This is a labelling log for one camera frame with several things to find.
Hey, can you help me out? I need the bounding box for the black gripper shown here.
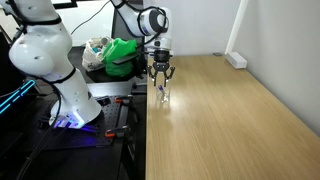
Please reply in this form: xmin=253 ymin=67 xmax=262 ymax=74
xmin=147 ymin=50 xmax=175 ymax=87

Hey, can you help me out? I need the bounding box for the blue capped marker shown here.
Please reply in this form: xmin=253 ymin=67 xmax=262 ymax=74
xmin=158 ymin=85 xmax=165 ymax=102

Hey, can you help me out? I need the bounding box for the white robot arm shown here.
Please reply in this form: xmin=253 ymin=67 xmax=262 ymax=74
xmin=0 ymin=0 xmax=171 ymax=129

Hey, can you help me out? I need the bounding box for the white plastic bag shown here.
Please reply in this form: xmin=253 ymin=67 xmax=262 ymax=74
xmin=82 ymin=36 xmax=113 ymax=72

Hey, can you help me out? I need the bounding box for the white box on table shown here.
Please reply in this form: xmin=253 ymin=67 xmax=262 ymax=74
xmin=225 ymin=52 xmax=247 ymax=69

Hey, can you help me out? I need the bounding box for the cyan lit device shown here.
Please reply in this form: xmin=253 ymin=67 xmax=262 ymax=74
xmin=0 ymin=80 xmax=35 ymax=114

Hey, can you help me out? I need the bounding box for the orange handled clamp far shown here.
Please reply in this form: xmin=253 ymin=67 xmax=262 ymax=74
xmin=114 ymin=95 xmax=133 ymax=103

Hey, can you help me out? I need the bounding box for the orange handled clamp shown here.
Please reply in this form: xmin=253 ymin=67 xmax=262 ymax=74
xmin=104 ymin=125 xmax=130 ymax=138
xmin=114 ymin=95 xmax=133 ymax=103

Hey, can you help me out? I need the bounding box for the orange handled clamp near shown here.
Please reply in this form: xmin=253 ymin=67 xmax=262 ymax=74
xmin=104 ymin=125 xmax=130 ymax=138

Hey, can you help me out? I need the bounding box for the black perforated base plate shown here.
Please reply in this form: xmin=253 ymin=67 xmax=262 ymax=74
xmin=44 ymin=96 xmax=131 ymax=150

